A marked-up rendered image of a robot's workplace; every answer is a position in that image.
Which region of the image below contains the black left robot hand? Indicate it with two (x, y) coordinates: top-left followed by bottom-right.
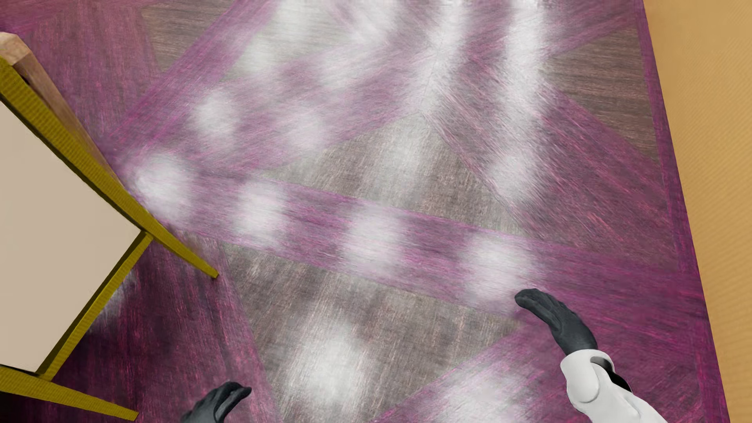
(180, 381), (253, 423)

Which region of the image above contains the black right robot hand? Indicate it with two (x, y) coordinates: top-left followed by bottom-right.
(515, 288), (598, 356)

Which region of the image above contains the beige cabinet with yellow frame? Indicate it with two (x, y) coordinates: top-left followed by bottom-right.
(0, 32), (220, 422)

